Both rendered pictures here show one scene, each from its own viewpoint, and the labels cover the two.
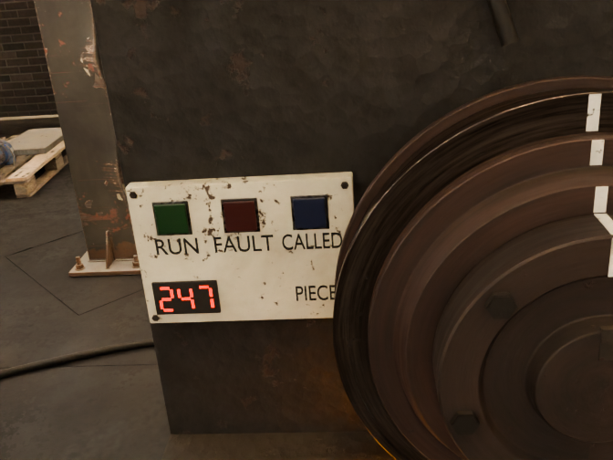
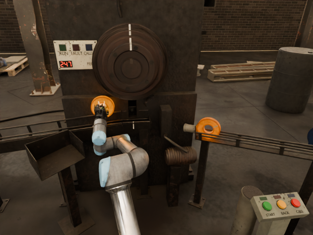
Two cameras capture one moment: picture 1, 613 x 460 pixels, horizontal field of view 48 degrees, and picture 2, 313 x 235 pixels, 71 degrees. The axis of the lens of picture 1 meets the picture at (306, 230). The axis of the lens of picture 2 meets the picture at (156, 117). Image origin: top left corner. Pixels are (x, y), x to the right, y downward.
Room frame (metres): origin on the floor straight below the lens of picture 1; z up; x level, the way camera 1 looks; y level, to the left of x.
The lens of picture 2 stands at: (-0.78, -0.09, 1.46)
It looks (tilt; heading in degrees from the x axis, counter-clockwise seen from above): 28 degrees down; 346
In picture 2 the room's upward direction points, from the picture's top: 1 degrees clockwise
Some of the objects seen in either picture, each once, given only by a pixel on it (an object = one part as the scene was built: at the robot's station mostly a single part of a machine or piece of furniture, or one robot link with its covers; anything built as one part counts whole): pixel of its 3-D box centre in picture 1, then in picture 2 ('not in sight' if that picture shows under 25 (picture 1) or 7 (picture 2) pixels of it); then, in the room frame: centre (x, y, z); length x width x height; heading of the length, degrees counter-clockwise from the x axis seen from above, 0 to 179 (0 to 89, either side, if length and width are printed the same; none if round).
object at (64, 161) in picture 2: not in sight; (64, 189); (0.40, 0.24, 0.36); 0.26 x 0.20 x 0.72; 120
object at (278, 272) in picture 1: (246, 251); (77, 55); (0.74, 0.07, 1.15); 0.26 x 0.02 x 0.18; 85
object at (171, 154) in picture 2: not in sight; (178, 176); (0.44, -0.57, 0.27); 0.22 x 0.13 x 0.53; 85
